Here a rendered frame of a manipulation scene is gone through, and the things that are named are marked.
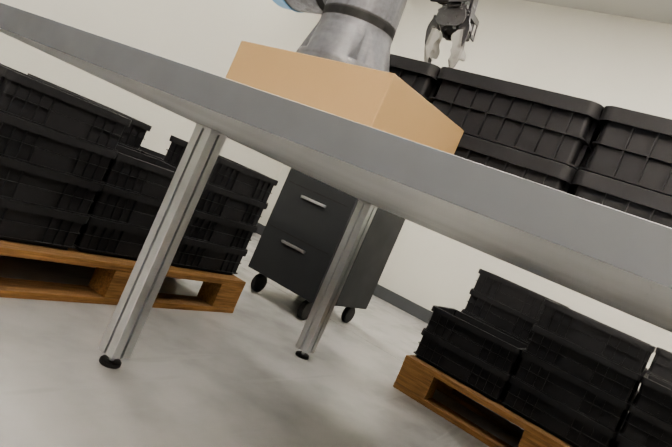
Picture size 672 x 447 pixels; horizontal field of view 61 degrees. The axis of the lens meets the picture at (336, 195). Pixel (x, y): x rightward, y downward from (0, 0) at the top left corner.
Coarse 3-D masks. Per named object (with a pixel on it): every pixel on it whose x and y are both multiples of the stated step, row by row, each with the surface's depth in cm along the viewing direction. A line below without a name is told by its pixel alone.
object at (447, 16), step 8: (472, 0) 133; (440, 8) 131; (448, 8) 130; (456, 8) 129; (464, 8) 128; (472, 8) 134; (440, 16) 131; (448, 16) 130; (456, 16) 129; (464, 16) 127; (472, 16) 131; (440, 24) 130; (448, 24) 129; (456, 24) 128; (472, 24) 134; (448, 32) 134; (472, 32) 132; (448, 40) 137; (472, 40) 133
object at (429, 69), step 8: (392, 56) 112; (400, 56) 111; (392, 64) 112; (400, 64) 111; (408, 64) 110; (416, 64) 109; (424, 64) 108; (432, 64) 107; (416, 72) 109; (424, 72) 108; (432, 72) 107
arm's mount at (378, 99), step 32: (256, 64) 80; (288, 64) 77; (320, 64) 75; (352, 64) 72; (288, 96) 76; (320, 96) 74; (352, 96) 71; (384, 96) 69; (416, 96) 75; (384, 128) 71; (416, 128) 78; (448, 128) 86
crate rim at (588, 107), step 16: (448, 80) 105; (464, 80) 103; (480, 80) 101; (496, 80) 100; (512, 96) 98; (528, 96) 96; (544, 96) 95; (560, 96) 93; (576, 112) 92; (592, 112) 90
